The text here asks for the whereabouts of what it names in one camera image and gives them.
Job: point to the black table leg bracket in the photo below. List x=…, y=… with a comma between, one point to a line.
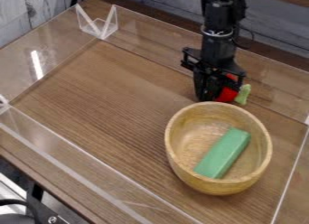
x=45, y=215

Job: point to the clear acrylic corner bracket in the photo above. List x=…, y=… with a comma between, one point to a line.
x=98, y=27

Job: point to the wooden bowl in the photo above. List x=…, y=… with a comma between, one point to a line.
x=195, y=129

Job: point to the green rectangular block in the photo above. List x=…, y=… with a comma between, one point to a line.
x=223, y=153

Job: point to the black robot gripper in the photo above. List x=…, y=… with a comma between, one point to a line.
x=215, y=58

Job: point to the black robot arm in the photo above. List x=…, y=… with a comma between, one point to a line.
x=217, y=74

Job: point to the red plush strawberry toy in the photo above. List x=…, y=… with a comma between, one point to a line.
x=232, y=92

